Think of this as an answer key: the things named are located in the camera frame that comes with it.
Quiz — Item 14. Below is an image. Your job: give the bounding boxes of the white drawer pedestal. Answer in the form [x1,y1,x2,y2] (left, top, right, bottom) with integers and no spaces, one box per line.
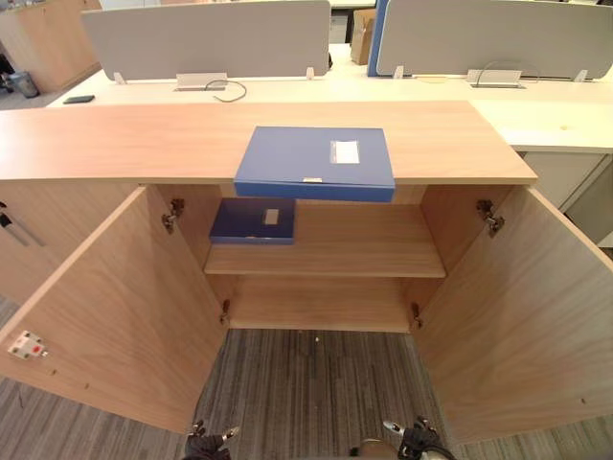
[516,151,613,215]

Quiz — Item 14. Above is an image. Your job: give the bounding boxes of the white door lock red dot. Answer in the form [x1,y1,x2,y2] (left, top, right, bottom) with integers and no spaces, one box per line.
[6,329,50,360]

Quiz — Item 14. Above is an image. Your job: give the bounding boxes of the wooden cabinet shelf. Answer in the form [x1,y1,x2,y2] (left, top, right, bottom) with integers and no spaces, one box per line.
[203,203,447,279]

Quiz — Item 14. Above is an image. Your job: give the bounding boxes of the brown cardboard box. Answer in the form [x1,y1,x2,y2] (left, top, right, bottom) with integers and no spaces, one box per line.
[350,8,377,66]

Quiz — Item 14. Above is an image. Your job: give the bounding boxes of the wooden cabinet door with lock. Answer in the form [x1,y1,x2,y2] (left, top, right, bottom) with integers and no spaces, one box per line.
[0,185,230,435]

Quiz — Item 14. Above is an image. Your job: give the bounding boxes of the thin looped cable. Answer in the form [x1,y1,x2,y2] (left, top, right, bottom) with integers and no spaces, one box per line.
[481,60,541,81]

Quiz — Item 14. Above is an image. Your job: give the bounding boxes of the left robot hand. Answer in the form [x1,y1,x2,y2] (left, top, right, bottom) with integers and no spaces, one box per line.
[184,420,240,460]

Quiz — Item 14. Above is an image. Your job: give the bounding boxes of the wooden office cabinet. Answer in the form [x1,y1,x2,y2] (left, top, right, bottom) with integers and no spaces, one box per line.
[0,100,540,336]

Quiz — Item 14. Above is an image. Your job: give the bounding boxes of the grey desk partition screen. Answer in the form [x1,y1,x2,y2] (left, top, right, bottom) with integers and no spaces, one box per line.
[79,0,332,82]
[375,0,613,81]

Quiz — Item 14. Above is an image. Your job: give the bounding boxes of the plain wooden cabinet door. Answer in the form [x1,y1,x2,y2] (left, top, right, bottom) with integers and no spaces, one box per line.
[415,186,613,445]

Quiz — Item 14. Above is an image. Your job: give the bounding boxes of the tall wooden storage cabinet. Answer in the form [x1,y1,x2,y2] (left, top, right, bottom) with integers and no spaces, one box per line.
[0,0,104,95]

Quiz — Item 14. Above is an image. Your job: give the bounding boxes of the black cable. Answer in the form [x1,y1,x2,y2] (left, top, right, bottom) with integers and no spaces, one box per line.
[205,80,248,103]

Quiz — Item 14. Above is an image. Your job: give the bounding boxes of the blue file box folder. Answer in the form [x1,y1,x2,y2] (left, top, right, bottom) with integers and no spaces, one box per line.
[233,126,397,203]
[208,197,297,246]

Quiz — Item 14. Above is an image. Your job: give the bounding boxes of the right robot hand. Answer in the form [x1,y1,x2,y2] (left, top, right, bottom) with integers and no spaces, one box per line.
[382,415,441,457]

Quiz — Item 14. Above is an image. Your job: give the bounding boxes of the white office desk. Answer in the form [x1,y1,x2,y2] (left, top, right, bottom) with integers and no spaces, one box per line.
[45,42,613,154]

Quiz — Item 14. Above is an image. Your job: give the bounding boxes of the grey waste bin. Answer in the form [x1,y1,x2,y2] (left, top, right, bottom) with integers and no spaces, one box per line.
[7,71,38,100]

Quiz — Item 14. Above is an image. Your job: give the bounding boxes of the blue partition panel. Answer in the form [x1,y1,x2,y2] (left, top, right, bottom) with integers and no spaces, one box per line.
[366,0,392,78]

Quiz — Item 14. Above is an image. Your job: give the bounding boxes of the silver cable tray lid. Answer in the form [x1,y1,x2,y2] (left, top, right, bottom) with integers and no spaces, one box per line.
[466,69,528,90]
[174,72,229,92]

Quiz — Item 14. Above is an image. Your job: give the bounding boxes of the silver cabinet handle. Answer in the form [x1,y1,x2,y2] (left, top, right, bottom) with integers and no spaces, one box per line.
[0,223,31,248]
[9,215,47,248]

